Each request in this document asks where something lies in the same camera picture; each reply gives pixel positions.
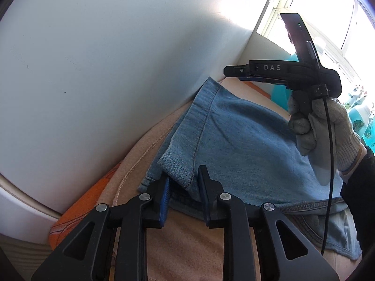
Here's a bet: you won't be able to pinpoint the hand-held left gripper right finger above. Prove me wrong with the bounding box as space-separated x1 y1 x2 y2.
198 165 340 281

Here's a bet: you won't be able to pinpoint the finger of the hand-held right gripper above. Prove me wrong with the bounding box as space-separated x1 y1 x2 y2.
224 64 274 84

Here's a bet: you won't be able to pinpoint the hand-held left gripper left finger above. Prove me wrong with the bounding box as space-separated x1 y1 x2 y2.
31 176 172 281

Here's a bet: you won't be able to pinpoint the blue denim pants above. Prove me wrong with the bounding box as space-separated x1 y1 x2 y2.
138 77 363 260

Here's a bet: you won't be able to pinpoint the person's right forearm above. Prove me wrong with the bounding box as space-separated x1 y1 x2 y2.
340 145 375 259

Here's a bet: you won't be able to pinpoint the person's right hand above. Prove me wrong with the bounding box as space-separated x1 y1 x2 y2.
288 94 362 173

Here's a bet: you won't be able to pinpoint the peach blanket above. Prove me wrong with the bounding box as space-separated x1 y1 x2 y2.
108 78 364 281

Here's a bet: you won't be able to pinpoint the orange floral mattress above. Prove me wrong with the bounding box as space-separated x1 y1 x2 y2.
48 80 271 249

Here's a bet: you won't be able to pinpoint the white cabinet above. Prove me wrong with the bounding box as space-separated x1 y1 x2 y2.
0 0 274 245

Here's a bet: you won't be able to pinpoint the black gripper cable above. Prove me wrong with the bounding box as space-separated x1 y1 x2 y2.
320 94 335 256

